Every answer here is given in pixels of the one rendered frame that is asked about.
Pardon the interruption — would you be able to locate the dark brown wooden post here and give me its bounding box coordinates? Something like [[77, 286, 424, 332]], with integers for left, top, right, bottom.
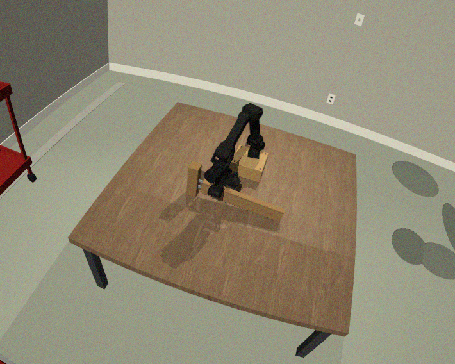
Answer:
[[187, 161, 202, 197]]

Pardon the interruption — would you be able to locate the brown wooden rail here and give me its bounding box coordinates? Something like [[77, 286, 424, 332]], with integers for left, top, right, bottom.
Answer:
[[197, 179, 285, 222]]

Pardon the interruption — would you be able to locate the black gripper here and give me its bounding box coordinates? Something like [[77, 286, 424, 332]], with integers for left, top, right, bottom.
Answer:
[[207, 168, 232, 198]]

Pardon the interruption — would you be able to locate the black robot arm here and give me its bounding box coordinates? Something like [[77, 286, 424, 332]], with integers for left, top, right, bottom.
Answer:
[[204, 103, 265, 189]]

